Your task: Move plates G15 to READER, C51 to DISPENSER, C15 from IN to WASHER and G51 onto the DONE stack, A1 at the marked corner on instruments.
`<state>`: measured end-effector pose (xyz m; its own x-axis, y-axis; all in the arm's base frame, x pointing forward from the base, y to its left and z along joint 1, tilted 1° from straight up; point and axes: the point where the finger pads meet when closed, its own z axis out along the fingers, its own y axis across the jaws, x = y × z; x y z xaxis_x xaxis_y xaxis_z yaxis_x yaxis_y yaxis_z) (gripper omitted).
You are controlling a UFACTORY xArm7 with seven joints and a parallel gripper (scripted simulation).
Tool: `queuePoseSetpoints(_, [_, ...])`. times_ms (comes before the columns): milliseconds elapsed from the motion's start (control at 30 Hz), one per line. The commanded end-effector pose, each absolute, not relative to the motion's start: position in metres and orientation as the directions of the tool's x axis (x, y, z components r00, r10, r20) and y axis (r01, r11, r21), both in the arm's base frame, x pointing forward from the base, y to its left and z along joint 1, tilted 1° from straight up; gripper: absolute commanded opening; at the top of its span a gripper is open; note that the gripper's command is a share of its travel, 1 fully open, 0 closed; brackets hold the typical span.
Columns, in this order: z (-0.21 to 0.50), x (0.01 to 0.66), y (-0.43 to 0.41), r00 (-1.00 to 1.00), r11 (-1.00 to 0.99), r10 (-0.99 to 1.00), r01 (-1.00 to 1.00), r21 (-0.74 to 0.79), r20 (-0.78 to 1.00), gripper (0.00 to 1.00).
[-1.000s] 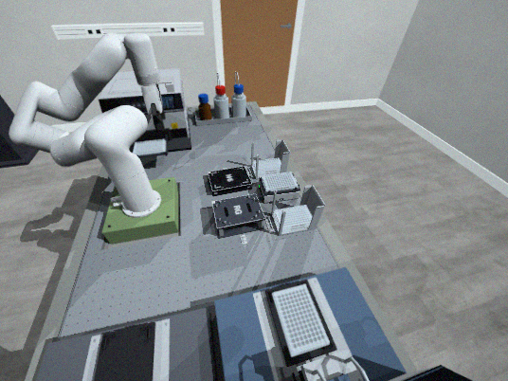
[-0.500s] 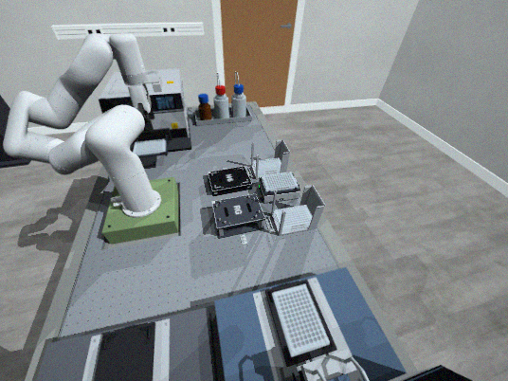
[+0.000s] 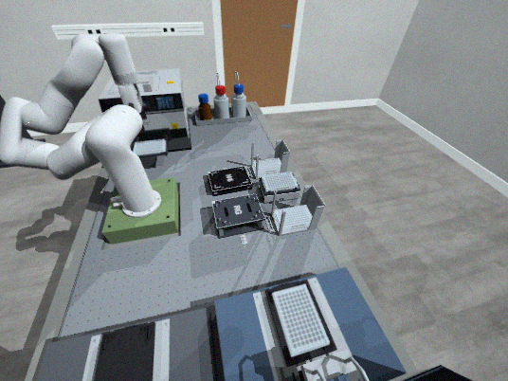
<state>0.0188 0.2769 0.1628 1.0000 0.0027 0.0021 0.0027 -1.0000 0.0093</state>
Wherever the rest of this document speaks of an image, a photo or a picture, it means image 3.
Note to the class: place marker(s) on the brown glass bottle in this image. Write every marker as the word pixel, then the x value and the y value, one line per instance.
pixel 205 113

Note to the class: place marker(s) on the white plastic bottle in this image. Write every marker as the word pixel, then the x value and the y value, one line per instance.
pixel 221 108

